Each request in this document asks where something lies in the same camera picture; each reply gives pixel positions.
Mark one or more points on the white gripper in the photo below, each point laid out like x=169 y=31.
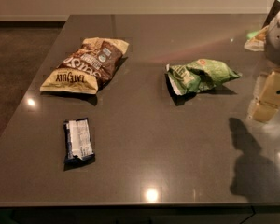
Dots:
x=279 y=39

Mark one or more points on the green jalapeno chip bag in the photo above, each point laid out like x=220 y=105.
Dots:
x=200 y=75

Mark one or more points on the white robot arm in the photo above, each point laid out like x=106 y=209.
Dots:
x=267 y=65

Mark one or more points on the crumpled bag at table edge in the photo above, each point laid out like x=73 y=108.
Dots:
x=256 y=41

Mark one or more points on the brown Late July chip bag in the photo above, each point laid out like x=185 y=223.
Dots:
x=89 y=68

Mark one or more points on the blue white snack wrapper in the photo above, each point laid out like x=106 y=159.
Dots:
x=77 y=141

